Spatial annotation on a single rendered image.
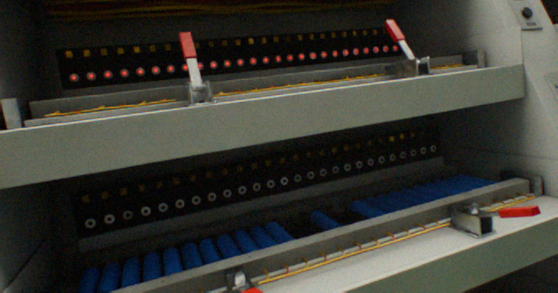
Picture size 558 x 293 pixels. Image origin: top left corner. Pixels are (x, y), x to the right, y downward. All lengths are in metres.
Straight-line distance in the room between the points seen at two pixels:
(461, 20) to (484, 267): 0.37
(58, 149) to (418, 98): 0.37
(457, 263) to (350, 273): 0.11
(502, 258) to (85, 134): 0.43
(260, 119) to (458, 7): 0.40
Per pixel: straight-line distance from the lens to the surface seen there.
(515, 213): 0.41
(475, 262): 0.44
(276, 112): 0.36
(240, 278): 0.32
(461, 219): 0.45
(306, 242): 0.38
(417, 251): 0.41
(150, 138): 0.34
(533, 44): 0.62
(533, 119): 0.58
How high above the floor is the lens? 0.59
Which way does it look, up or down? 15 degrees up
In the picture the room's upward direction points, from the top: 15 degrees counter-clockwise
